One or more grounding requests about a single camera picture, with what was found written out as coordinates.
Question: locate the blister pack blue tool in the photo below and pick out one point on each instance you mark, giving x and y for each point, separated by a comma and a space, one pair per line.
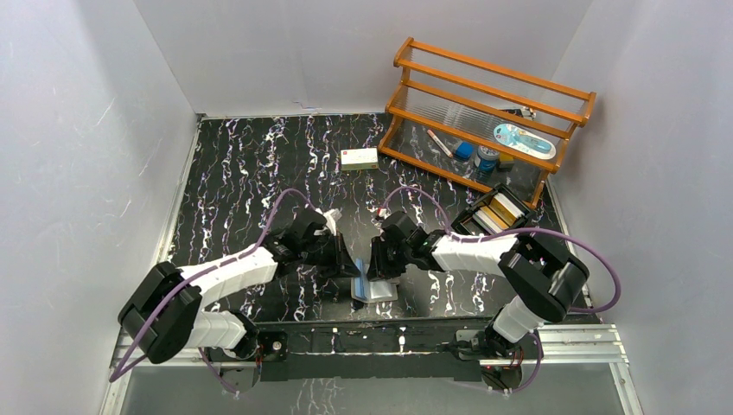
524, 141

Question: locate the blue small block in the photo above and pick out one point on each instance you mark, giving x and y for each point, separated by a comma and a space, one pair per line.
463, 151

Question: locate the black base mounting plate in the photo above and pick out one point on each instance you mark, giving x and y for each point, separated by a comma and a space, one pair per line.
430, 347

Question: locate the grey card holder wallet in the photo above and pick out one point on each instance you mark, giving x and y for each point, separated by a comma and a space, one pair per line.
367, 291

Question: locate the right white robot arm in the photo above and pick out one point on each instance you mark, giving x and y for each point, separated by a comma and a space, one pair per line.
546, 278

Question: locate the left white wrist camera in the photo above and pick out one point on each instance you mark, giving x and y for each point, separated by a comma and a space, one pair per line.
332, 216

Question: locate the yellow black small block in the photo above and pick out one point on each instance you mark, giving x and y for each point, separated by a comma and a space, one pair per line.
505, 162

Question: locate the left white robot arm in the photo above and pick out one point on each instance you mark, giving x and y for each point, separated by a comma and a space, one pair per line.
170, 307

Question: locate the white small cardboard box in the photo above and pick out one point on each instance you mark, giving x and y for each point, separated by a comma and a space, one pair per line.
359, 159

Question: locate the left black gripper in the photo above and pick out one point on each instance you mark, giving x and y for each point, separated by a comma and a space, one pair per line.
338, 258

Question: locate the white marker pen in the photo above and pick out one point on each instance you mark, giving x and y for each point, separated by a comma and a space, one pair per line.
443, 147

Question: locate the orange wooden shelf rack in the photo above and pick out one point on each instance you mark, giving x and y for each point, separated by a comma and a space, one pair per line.
462, 98

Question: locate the black card tray box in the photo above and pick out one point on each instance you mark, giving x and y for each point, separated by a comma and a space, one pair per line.
496, 211

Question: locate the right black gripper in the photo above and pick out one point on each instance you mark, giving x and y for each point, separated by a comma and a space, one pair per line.
379, 266

